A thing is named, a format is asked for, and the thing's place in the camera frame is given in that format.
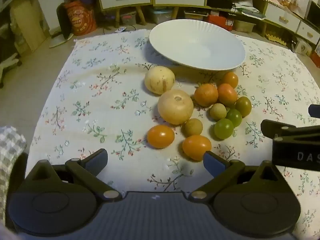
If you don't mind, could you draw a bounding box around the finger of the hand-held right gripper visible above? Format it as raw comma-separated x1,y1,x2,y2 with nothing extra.
308,103,320,118
261,119,320,140

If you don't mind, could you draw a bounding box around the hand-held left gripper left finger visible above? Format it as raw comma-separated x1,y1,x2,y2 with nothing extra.
24,149,123,202

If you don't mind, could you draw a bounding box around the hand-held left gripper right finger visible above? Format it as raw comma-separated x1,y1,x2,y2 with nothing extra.
189,151,287,203

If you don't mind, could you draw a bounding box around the orange tomato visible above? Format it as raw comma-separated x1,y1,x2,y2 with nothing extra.
223,72,239,89
182,135,212,161

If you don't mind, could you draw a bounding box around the orange-green tomato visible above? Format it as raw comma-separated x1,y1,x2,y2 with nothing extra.
235,96,252,117

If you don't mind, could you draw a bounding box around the small green tomato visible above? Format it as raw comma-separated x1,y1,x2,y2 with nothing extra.
226,109,243,127

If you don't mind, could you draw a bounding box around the large green tomato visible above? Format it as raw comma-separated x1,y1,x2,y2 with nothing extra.
214,118,234,140

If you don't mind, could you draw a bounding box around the brown longan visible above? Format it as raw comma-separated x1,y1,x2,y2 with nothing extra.
181,118,203,138

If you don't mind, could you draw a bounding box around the yellow-green small fruit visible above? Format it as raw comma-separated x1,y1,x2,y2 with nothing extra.
209,103,227,120

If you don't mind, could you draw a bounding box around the cluster of small kumquats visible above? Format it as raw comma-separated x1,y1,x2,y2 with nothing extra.
147,125,175,149

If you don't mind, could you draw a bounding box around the round pale melon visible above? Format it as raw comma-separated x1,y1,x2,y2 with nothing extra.
157,89,194,125

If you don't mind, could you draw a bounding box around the tangerine with green leaf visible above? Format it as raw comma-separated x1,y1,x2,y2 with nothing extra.
194,82,219,107

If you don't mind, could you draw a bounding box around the striped pale melon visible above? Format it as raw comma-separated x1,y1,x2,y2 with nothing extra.
144,66,175,95

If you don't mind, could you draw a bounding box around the white ribbed plate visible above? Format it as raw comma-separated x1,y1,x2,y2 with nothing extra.
149,19,246,71

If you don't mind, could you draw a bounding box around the floral tablecloth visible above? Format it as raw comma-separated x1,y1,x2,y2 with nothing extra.
25,29,320,240

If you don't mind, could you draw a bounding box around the yellow egg carton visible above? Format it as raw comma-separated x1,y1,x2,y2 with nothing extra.
265,31,288,46

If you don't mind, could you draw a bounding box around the checkered knit cloth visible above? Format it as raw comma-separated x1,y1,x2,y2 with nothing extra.
0,126,27,220

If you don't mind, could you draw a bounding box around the long low cabinet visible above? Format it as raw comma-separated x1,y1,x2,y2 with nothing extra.
206,0,320,45

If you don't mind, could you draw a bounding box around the pale storage box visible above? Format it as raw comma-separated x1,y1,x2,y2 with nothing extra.
234,20,257,33

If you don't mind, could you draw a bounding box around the red box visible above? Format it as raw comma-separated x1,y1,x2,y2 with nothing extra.
207,15,234,30

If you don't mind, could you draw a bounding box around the white office chair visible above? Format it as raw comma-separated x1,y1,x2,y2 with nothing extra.
0,52,20,88

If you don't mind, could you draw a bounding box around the clear box with dark lid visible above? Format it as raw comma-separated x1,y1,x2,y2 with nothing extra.
185,10,208,22

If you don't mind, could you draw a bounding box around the black flat panel stand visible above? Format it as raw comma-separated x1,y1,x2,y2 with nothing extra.
49,3,75,48

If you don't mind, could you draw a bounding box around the red printed bag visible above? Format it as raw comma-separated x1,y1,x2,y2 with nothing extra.
63,0,97,36

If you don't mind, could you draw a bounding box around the small clear storage box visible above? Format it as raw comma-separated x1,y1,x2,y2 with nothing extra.
120,11,137,25

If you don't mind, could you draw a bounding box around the light wooden desk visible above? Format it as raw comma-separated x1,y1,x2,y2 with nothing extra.
10,0,48,53

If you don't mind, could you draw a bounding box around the clear box with teal lid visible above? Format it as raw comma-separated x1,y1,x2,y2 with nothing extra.
150,9,173,24

